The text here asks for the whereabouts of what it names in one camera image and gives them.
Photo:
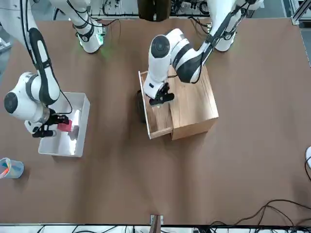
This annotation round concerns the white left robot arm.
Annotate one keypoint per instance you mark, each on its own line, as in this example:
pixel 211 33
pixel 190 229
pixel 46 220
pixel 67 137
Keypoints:
pixel 158 68

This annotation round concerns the clear plastic box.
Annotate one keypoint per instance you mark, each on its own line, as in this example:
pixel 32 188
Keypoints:
pixel 60 148

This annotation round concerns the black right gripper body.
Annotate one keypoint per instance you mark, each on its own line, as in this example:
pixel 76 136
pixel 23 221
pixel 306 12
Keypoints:
pixel 51 121

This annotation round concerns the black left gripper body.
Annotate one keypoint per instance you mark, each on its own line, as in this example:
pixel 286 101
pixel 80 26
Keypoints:
pixel 162 89

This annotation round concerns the white desk lamp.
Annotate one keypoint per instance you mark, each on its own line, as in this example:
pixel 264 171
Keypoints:
pixel 308 155

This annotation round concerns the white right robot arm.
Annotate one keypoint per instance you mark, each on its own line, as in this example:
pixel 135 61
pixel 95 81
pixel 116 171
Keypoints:
pixel 23 83

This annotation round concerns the blue plastic cup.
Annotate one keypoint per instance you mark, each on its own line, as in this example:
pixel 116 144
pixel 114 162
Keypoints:
pixel 17 173

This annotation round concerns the red bag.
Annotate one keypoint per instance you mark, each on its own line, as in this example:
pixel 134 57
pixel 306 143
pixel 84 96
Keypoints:
pixel 66 126

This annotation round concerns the orange marker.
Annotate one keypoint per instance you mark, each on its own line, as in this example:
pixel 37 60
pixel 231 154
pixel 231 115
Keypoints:
pixel 5 171

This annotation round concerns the wooden drawer cabinet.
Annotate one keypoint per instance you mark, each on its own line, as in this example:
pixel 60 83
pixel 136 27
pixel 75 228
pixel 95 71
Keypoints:
pixel 194 109

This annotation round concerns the aluminium frame bar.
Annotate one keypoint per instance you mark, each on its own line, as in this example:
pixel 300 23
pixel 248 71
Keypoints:
pixel 300 12

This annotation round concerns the aluminium post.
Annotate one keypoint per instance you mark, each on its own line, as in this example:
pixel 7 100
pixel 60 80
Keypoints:
pixel 156 223

